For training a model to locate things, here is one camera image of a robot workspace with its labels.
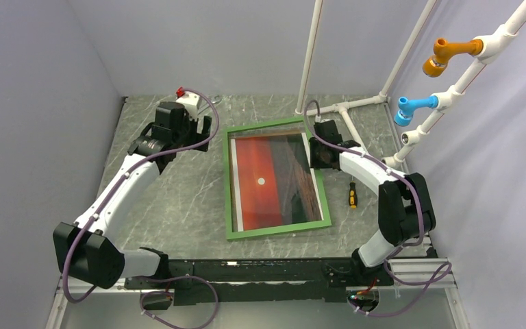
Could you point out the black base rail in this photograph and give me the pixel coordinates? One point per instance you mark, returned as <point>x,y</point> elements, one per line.
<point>262,280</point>

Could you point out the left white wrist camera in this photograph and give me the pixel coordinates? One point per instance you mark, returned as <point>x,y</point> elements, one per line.
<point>191,101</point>

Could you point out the silver open-end wrench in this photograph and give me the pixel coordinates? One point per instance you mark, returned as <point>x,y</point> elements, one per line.
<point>205,106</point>

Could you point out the aluminium extrusion frame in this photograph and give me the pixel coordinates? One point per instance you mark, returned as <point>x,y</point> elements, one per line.
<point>424,294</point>

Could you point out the red sunset photo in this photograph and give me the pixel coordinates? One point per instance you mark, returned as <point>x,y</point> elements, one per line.
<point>267,186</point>

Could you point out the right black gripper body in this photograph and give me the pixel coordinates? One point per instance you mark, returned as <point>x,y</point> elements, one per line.
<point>316,159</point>

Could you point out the orange pipe fitting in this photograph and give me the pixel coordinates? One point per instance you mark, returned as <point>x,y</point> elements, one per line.
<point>443,51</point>

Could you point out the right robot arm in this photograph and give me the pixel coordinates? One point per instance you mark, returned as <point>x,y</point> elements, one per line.
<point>405,209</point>

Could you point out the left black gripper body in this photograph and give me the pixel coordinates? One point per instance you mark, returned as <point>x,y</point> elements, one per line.
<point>189,135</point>

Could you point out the black yellow screwdriver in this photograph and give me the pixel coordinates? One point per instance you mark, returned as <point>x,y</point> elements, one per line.
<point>352,195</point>

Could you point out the blue pipe fitting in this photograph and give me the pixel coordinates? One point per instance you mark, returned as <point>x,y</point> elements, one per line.
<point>407,108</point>

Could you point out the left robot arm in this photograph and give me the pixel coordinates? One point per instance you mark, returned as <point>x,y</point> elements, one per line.
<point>84,248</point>

